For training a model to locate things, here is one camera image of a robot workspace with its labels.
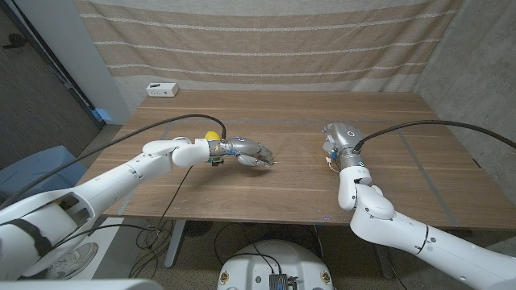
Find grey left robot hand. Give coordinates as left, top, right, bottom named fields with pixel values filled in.
left=208, top=136, right=276, bottom=169

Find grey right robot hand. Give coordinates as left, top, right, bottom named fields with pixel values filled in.
left=321, top=122, right=367, bottom=170

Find dark round grille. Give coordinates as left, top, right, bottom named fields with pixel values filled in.
left=182, top=220, right=214, bottom=238

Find white power strip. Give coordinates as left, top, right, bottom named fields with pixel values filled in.
left=145, top=82, right=180, bottom=98

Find beige striped backdrop cloth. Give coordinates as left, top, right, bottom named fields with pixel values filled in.
left=74, top=0, right=464, bottom=93

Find white robot torso base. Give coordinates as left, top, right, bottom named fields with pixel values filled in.
left=217, top=239, right=335, bottom=290

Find grey table leg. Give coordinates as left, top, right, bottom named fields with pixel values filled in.
left=164, top=219, right=188, bottom=269
left=372, top=243, right=396, bottom=280

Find small grey electronics module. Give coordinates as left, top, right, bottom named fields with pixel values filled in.
left=268, top=273, right=300, bottom=290

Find small blue object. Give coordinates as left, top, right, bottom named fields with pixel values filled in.
left=93, top=107, right=114, bottom=123

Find white flat board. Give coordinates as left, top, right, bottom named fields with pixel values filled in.
left=68, top=217, right=124, bottom=281

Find white sneaker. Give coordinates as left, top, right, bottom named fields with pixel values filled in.
left=44, top=241, right=99, bottom=280

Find blue-grey chair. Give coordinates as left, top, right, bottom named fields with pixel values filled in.
left=0, top=145, right=88, bottom=201

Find white robot chest edge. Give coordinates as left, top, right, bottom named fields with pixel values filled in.
left=0, top=278, right=164, bottom=290

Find thin black hanging cable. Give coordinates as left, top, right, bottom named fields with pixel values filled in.
left=155, top=164, right=195, bottom=231

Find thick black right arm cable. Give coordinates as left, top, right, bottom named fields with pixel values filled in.
left=353, top=118, right=516, bottom=154

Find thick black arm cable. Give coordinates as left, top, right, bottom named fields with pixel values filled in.
left=353, top=118, right=516, bottom=154
left=0, top=113, right=228, bottom=209

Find black torso cable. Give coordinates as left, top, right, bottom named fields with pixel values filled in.
left=213, top=222, right=284, bottom=276

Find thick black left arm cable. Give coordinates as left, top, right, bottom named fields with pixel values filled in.
left=0, top=113, right=228, bottom=209

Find tangled black floor cables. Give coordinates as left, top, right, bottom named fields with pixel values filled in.
left=127, top=219, right=179, bottom=280

